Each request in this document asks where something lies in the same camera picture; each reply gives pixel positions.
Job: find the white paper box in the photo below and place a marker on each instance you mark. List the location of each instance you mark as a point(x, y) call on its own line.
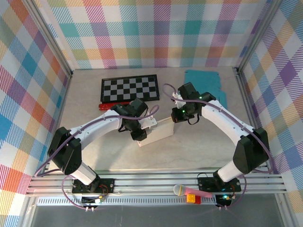
point(161, 132)

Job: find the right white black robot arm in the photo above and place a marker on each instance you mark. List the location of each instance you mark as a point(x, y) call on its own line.
point(225, 120)

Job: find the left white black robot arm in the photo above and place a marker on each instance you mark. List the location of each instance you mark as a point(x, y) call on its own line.
point(99, 127)

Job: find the black grey checkerboard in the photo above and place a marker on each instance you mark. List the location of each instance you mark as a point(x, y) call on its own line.
point(123, 87)

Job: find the pink toy microphone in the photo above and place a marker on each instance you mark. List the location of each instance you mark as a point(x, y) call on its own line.
point(180, 189)

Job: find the yellow toy brick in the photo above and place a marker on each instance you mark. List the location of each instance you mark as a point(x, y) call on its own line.
point(191, 198)

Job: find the small red toy brick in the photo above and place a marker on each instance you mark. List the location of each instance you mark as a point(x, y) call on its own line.
point(198, 200)

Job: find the right small circuit board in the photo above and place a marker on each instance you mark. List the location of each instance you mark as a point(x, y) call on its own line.
point(223, 199)

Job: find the small circuit board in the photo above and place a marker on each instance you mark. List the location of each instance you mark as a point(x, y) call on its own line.
point(90, 200)
point(223, 199)

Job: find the left small circuit board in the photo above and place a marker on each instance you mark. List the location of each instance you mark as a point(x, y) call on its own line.
point(90, 200)

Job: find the aluminium side rail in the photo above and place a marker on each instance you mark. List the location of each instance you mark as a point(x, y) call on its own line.
point(247, 99)

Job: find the aluminium frame rail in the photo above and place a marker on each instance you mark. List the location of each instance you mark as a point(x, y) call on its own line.
point(154, 179)

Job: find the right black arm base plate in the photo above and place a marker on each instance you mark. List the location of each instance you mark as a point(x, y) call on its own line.
point(206, 183)

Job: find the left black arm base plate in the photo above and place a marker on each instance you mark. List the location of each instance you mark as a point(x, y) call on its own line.
point(106, 184)

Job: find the right aluminium upright post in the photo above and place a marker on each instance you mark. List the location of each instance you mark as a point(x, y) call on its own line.
point(256, 35)

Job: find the aluminium upright post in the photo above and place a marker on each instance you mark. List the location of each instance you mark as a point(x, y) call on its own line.
point(48, 35)
point(256, 35)

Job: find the left aluminium upright post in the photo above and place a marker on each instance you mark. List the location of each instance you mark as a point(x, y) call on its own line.
point(48, 35)

